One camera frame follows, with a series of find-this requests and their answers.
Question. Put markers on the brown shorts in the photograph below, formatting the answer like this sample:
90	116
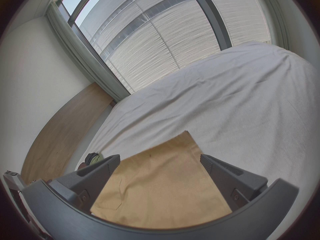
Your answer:
82	167

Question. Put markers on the green garment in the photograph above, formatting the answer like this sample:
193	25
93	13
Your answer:
98	159

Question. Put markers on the tan shorts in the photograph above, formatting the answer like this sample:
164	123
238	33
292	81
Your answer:
162	184

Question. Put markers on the window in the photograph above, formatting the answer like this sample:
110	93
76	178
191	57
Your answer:
162	34

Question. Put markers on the grey-green curtain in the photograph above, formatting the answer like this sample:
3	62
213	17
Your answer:
280	16
85	51

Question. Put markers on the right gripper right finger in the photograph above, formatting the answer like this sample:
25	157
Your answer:
232	181

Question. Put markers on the bed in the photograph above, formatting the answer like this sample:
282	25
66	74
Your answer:
225	96

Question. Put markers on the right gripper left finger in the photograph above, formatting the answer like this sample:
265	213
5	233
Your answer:
85	181

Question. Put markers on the black garment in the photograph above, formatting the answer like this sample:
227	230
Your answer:
88	157

